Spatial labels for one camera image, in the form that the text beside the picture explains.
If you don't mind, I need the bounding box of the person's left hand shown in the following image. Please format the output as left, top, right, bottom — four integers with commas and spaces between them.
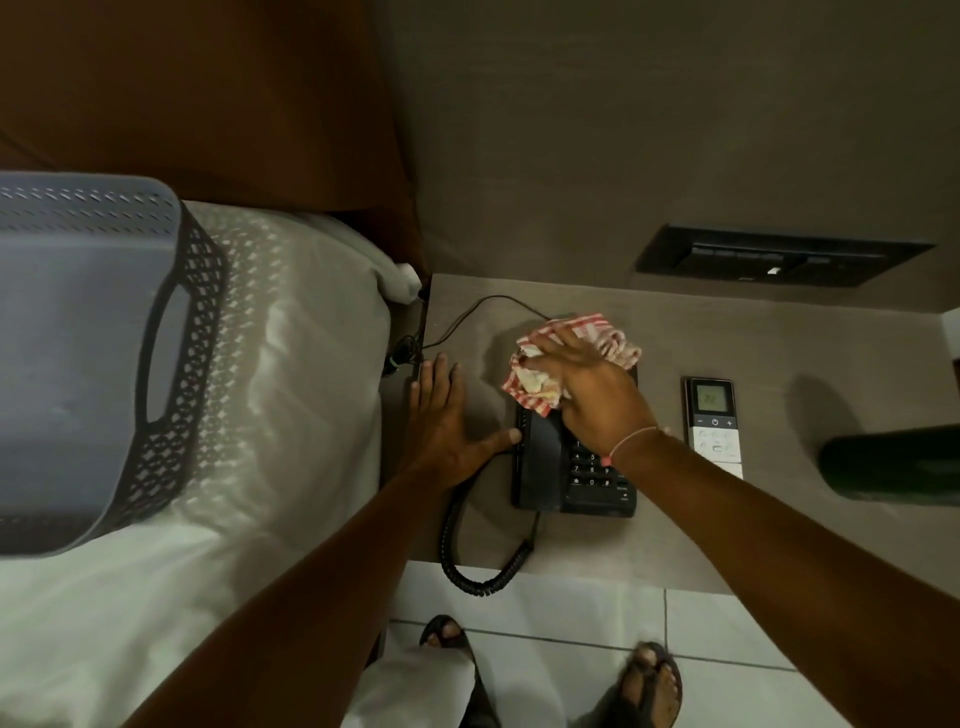
401, 352, 524, 490

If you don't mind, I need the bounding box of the person's right hand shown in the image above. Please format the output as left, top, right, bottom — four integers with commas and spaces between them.
521, 326, 663, 462

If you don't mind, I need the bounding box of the black telephone handset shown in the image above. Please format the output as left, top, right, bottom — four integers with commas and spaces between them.
512, 403, 565, 513

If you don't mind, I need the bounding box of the red white checked cloth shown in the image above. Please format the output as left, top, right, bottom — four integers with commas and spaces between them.
501, 312, 644, 418

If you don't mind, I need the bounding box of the person's left forearm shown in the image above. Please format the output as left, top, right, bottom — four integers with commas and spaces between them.
123, 468, 462, 728

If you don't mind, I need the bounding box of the person's right forearm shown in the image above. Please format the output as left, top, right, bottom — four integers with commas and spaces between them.
611, 429, 960, 728

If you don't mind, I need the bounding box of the black telephone base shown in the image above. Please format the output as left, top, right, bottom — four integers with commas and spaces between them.
558, 363, 640, 519

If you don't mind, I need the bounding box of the white pillow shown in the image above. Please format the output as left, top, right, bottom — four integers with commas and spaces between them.
300, 212, 424, 306

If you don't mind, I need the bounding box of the white remote control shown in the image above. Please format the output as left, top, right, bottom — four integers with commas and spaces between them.
681, 375, 746, 482

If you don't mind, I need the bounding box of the white bed sheet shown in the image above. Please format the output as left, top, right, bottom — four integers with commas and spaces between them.
0, 201, 402, 728

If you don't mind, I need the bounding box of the black left sandal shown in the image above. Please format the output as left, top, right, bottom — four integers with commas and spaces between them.
418, 614, 502, 728

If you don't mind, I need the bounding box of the black sandal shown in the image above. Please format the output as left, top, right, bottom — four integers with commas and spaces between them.
600, 639, 685, 728
418, 614, 502, 728

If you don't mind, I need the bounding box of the person's white trouser leg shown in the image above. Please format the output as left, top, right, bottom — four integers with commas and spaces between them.
341, 624, 481, 728

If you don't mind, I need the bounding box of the black right sandal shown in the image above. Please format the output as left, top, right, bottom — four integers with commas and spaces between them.
600, 639, 685, 728

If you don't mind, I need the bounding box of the grey perforated plastic basket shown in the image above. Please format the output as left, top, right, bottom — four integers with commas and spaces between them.
0, 172, 229, 560

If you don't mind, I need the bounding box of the dark green bottle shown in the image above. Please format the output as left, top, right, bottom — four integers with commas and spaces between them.
816, 424, 960, 507

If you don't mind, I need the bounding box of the brown headboard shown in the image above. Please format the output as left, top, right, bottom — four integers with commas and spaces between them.
0, 0, 429, 280

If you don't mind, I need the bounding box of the thin black telephone cable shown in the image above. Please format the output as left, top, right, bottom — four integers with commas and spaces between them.
382, 294, 556, 378

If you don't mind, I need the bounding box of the thin pink wrist bracelet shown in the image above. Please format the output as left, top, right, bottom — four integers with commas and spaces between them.
599, 425, 664, 468

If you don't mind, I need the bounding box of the black coiled telephone cord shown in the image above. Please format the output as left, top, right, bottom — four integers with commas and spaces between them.
438, 468, 543, 599

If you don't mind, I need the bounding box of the black wall switch panel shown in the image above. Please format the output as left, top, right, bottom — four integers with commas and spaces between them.
633, 222, 937, 291

